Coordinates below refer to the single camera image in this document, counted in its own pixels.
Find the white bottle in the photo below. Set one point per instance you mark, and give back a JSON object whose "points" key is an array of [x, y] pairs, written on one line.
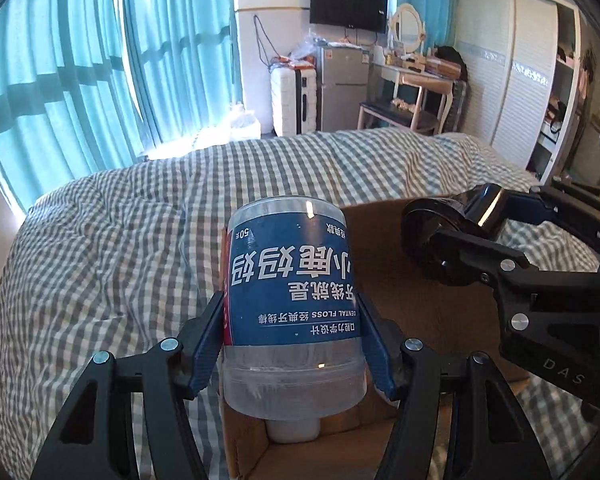
{"points": [[294, 430]]}

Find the cardboard box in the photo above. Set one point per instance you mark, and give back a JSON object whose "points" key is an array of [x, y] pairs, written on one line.
{"points": [[430, 310]]}

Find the white wardrobe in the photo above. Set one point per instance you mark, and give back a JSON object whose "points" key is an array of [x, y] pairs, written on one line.
{"points": [[510, 85]]}

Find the grey checked blanket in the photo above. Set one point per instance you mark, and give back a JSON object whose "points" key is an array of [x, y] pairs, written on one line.
{"points": [[120, 260]]}

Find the clear jar with blue label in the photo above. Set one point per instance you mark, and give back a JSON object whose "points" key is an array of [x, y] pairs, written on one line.
{"points": [[290, 285]]}

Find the large clear plastic bag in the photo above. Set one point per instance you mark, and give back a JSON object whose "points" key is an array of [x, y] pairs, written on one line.
{"points": [[235, 127]]}

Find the wooden chair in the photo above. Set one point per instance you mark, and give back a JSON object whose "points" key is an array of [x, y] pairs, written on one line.
{"points": [[387, 110]]}

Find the white suitcase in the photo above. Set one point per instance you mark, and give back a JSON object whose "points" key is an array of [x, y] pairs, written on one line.
{"points": [[294, 102]]}

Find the teal curtain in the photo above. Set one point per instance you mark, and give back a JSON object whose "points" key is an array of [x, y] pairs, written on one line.
{"points": [[430, 0], [185, 45], [45, 90]]}

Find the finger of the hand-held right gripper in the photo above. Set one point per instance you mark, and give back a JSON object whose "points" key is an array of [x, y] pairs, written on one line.
{"points": [[525, 206], [480, 255]]}

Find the white dressing table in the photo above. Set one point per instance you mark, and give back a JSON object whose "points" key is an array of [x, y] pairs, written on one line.
{"points": [[430, 77]]}

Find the black television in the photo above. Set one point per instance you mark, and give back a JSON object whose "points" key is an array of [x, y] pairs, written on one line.
{"points": [[347, 6]]}

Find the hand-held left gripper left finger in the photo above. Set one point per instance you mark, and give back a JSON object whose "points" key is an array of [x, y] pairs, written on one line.
{"points": [[206, 355]]}

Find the black bag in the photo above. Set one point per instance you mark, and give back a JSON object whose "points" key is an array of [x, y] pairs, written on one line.
{"points": [[449, 62]]}

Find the oval white mirror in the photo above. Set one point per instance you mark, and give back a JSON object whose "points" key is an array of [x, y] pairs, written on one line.
{"points": [[407, 27]]}

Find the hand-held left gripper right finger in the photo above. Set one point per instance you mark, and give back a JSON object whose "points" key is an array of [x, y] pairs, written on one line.
{"points": [[381, 360]]}

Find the black glossy gadget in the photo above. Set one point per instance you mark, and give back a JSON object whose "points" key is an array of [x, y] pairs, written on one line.
{"points": [[447, 217]]}

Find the grey mini fridge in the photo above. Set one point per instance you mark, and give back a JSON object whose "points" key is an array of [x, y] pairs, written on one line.
{"points": [[344, 87]]}

